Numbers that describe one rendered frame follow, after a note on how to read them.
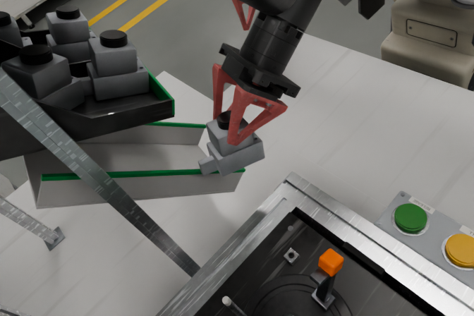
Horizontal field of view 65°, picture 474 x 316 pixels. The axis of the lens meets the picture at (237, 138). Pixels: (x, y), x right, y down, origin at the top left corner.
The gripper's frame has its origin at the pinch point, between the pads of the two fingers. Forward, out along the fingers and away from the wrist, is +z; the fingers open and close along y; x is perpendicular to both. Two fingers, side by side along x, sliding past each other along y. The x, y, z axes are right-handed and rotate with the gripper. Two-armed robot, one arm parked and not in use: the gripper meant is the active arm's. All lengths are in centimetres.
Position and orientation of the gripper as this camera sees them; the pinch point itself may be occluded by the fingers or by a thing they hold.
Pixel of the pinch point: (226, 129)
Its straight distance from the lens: 46.7
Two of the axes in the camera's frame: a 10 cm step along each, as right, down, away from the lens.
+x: 8.0, 2.1, 5.7
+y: 4.1, 5.0, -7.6
